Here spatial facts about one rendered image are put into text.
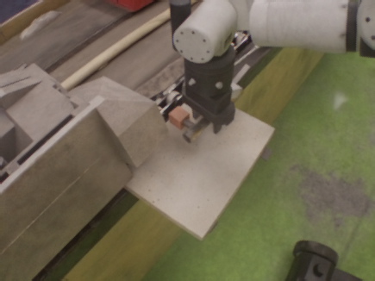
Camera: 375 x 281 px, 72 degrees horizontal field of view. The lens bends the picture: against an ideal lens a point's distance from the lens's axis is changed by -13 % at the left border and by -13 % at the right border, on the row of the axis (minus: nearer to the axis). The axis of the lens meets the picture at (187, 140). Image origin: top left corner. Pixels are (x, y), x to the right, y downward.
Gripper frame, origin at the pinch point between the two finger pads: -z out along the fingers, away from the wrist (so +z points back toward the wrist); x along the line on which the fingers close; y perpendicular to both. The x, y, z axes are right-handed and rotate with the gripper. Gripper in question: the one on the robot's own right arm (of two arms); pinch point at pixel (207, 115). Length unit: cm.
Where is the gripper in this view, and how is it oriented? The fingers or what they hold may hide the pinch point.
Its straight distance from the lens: 62.9
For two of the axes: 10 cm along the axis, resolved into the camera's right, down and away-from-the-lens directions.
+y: -6.8, 6.2, -3.9
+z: -0.3, -5.5, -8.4
